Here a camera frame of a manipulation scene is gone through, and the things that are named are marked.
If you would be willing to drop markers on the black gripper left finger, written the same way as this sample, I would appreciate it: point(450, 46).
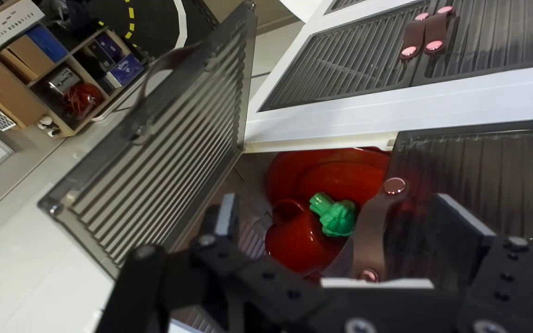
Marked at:
point(226, 218)

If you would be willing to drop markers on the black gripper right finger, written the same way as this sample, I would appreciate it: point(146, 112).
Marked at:
point(461, 238)

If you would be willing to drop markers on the red toy fruit green stem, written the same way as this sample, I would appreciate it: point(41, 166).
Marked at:
point(315, 179)

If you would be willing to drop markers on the blue packages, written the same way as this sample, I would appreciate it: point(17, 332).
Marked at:
point(124, 72)

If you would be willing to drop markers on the red round item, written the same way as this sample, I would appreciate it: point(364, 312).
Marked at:
point(83, 101)

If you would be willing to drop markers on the small white caps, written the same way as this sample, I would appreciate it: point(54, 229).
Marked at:
point(48, 127)

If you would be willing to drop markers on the black floor mat white stripe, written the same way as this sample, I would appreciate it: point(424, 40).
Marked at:
point(148, 25)

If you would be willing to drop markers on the dark grey box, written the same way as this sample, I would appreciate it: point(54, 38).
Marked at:
point(63, 81)

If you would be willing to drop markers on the blue box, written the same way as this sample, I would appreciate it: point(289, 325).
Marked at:
point(50, 44)

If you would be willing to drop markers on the small cardboard box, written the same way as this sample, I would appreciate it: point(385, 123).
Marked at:
point(26, 57)

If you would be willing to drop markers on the white printed box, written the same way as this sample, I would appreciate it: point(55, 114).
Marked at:
point(4, 23)

